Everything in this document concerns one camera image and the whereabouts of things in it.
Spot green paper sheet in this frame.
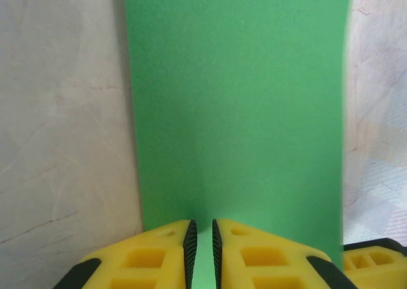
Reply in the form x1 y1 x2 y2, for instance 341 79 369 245
122 0 350 289

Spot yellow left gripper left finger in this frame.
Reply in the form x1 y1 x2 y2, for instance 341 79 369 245
55 218 198 289

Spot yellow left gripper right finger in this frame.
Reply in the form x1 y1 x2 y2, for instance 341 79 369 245
212 218 359 289

